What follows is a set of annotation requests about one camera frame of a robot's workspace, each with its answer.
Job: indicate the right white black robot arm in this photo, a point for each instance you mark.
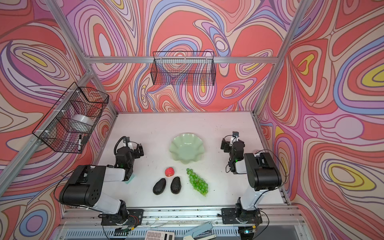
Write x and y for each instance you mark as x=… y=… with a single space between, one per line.
x=263 y=177

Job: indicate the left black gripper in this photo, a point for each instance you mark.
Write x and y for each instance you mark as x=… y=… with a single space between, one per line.
x=135 y=151

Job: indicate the grey stapler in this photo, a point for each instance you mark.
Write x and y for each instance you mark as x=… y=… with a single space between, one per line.
x=202 y=232

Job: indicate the red fake strawberry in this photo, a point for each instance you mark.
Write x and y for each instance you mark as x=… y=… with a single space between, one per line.
x=169 y=172

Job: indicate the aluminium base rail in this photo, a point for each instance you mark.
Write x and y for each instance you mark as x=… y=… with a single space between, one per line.
x=276 y=215

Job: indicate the black wire basket left wall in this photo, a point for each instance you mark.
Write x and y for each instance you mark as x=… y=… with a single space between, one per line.
x=73 y=121

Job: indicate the black wire basket back wall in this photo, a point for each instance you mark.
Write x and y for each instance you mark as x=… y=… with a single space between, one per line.
x=183 y=68

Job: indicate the green fake grape bunch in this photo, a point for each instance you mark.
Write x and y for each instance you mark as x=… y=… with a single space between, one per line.
x=198 y=183

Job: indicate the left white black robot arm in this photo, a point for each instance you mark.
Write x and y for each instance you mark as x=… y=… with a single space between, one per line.
x=85 y=186

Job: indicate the green scalloped fruit bowl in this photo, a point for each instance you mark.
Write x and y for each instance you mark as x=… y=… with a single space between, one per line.
x=187 y=148

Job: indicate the teal paper card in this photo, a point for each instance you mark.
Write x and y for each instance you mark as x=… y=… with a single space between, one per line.
x=130 y=179

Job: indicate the black wire basket wall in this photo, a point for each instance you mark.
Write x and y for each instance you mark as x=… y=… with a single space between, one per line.
x=183 y=68
x=73 y=121

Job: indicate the white calculator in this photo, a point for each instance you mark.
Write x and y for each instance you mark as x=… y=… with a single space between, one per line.
x=159 y=235

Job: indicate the dark fake avocado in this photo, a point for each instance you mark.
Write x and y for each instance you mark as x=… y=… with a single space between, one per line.
x=160 y=186
x=176 y=185

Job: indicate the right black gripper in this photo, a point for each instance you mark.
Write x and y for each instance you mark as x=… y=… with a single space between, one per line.
x=225 y=144

